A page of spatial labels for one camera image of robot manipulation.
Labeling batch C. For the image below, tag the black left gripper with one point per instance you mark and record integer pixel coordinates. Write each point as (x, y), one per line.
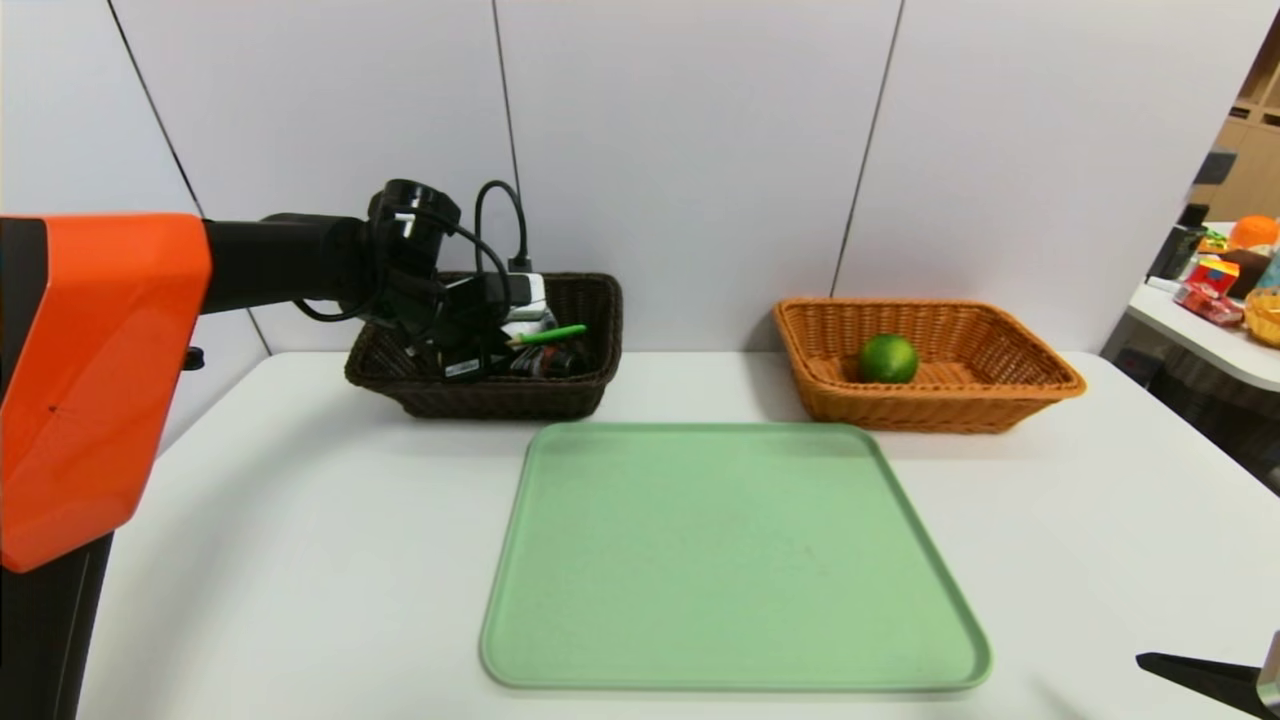
(463, 366)

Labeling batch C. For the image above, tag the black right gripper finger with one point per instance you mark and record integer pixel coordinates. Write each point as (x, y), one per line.
(1200, 680)

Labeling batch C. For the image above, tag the translucent white plastic bottle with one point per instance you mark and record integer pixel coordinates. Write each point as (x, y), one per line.
(535, 325)

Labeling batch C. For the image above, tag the black red face wash tube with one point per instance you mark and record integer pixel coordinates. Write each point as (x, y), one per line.
(550, 362)

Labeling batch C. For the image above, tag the green lime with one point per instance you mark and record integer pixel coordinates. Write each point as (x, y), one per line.
(888, 358)

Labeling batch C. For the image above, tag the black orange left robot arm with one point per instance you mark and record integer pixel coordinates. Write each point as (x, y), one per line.
(100, 350)

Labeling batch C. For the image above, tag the dark brown wicker basket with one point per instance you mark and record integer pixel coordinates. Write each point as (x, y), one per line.
(500, 400)

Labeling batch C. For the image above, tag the orange wicker basket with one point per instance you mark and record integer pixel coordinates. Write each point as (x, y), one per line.
(950, 410)

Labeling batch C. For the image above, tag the light green plastic tray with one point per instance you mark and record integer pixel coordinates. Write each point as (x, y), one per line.
(730, 560)

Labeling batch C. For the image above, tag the white side table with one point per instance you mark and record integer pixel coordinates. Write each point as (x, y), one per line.
(1200, 340)

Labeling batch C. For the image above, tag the yellow bowl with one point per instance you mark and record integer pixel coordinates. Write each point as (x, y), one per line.
(1265, 317)

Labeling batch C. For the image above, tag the red snack packet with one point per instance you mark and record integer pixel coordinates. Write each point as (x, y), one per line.
(1210, 306)

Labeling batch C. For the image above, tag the red yellow toy box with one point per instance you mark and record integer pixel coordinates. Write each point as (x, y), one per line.
(1213, 274)

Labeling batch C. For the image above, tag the dark brown box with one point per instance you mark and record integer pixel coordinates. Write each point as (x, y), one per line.
(1250, 270)

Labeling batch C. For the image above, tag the black upright bottle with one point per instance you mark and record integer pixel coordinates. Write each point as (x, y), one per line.
(1175, 248)

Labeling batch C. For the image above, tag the orange ball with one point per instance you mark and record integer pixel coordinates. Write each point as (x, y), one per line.
(1255, 232)

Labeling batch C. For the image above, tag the wooden shelf unit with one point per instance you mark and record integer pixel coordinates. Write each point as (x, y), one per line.
(1258, 170)

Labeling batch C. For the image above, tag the grey sign plate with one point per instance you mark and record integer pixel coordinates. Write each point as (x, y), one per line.
(1216, 165)

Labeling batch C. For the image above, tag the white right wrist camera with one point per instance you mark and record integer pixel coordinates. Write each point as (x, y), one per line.
(1270, 675)

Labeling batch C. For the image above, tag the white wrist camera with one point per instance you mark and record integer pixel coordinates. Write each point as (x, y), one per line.
(528, 292)
(1270, 675)

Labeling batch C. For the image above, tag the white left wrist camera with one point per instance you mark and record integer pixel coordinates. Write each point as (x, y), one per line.
(528, 292)

